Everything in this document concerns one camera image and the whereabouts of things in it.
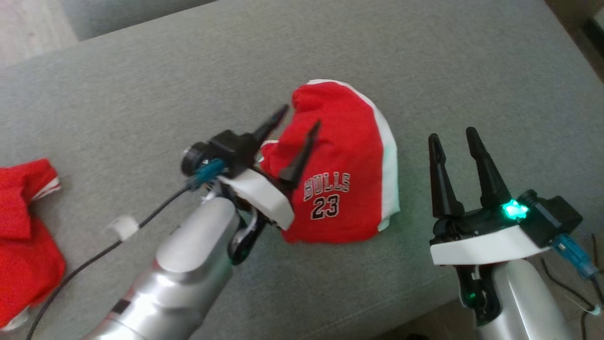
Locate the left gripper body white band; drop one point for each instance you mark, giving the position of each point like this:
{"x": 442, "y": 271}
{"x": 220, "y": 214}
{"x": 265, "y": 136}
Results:
{"x": 259, "y": 193}

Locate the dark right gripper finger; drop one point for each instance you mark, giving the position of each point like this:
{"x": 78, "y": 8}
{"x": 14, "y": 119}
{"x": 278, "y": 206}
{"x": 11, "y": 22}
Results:
{"x": 488, "y": 174}
{"x": 443, "y": 184}

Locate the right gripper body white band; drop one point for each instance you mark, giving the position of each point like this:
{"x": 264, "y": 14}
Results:
{"x": 481, "y": 243}

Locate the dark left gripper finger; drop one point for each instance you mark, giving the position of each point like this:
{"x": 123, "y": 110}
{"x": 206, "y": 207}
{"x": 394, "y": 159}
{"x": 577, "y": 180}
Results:
{"x": 302, "y": 156}
{"x": 271, "y": 125}

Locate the red white basketball shorts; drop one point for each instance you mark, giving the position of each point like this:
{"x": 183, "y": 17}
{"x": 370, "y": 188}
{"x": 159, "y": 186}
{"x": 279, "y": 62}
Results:
{"x": 339, "y": 137}

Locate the red Bulls jersey white sleeves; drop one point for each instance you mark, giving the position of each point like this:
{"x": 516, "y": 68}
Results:
{"x": 23, "y": 264}

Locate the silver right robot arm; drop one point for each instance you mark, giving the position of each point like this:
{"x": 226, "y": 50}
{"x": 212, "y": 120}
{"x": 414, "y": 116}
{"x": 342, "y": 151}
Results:
{"x": 524, "y": 302}

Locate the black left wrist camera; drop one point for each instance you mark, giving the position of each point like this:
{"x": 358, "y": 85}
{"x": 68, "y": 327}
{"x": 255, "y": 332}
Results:
{"x": 200, "y": 156}

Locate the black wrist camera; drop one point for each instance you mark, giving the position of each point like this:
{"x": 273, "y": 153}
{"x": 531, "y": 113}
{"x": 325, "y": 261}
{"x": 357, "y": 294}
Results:
{"x": 200, "y": 156}
{"x": 552, "y": 219}

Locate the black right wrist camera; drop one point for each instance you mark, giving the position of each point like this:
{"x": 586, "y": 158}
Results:
{"x": 552, "y": 219}

